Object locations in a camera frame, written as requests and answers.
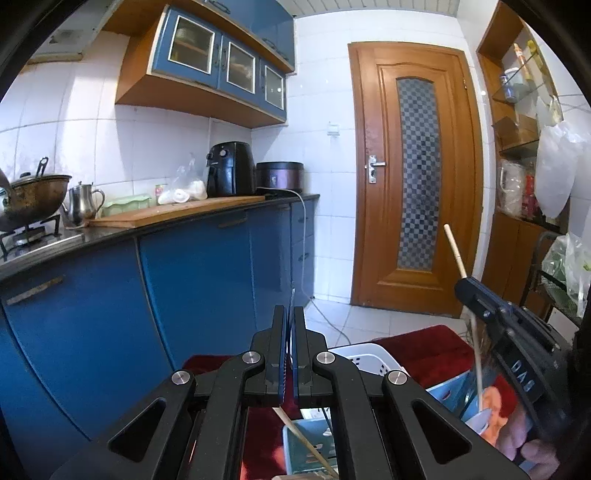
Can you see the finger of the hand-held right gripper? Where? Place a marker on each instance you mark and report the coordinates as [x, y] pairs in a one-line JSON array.
[[471, 300], [496, 300]]

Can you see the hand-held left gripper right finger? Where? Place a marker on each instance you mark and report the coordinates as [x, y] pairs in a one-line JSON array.
[[301, 355]]

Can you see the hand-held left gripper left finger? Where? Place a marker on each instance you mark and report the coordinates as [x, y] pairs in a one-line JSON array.
[[281, 355]]

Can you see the wooden chopstick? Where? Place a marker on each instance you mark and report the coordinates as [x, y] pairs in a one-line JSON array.
[[457, 254]]

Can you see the light blue utensil box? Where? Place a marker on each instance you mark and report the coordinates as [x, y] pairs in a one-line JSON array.
[[304, 443]]

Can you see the person's right hand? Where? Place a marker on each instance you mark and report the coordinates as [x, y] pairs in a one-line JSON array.
[[535, 457]]

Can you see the wooden floor cabinet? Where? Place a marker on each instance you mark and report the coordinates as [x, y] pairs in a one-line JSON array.
[[508, 258]]

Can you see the white plastic basket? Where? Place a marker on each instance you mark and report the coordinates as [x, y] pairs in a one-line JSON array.
[[364, 364]]

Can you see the red patterned blanket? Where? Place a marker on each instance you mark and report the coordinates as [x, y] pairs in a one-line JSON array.
[[429, 350]]

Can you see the plastic bag of greens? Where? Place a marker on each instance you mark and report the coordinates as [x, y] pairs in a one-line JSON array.
[[570, 267]]

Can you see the red packets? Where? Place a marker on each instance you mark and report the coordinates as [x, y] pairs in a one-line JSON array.
[[533, 194]]

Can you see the white packaged bag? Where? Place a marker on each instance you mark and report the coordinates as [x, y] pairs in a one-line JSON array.
[[511, 187]]

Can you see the blue lower kitchen cabinets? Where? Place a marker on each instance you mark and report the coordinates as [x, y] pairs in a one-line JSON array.
[[194, 277]]

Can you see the white hanging plastic bag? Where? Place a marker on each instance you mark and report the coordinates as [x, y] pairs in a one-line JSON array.
[[556, 170]]

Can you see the wooden door with glass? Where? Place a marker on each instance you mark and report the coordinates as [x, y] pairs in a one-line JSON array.
[[369, 184]]

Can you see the cardboard box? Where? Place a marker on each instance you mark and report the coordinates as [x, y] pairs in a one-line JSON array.
[[515, 134]]

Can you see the dark rice cooker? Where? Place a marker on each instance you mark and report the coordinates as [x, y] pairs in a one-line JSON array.
[[279, 177]]

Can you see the wooden cutting board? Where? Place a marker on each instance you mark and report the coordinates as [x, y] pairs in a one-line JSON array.
[[175, 210]]

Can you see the black air fryer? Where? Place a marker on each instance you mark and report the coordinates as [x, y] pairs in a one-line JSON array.
[[231, 168]]

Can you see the clear plastic bag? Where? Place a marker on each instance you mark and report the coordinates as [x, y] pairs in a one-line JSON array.
[[187, 184]]

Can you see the small pink can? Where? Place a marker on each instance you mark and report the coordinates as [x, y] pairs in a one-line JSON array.
[[160, 190]]

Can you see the glass jar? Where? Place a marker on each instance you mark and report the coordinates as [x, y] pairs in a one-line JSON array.
[[511, 87]]

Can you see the green plastic container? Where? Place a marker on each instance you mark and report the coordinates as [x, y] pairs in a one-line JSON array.
[[127, 205]]

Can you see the yellow bottle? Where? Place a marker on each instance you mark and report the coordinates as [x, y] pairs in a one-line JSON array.
[[533, 60]]

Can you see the orange label bottle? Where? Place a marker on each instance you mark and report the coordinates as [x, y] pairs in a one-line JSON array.
[[519, 55]]

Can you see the steel kettle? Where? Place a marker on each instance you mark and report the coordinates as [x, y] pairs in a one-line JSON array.
[[83, 203]]

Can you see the gas stove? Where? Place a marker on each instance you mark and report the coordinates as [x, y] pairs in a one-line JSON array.
[[32, 240]]

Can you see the black wok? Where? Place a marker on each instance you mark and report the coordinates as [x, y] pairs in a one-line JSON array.
[[32, 198]]

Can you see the range hood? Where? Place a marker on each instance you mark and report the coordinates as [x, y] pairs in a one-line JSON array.
[[69, 39]]

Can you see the white wall switch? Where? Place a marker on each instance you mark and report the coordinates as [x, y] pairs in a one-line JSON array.
[[333, 129]]

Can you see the wooden wall shelf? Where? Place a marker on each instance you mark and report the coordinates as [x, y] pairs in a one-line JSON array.
[[498, 37]]

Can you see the blue upper wall cabinet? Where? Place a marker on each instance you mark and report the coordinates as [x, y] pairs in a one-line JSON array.
[[194, 46]]

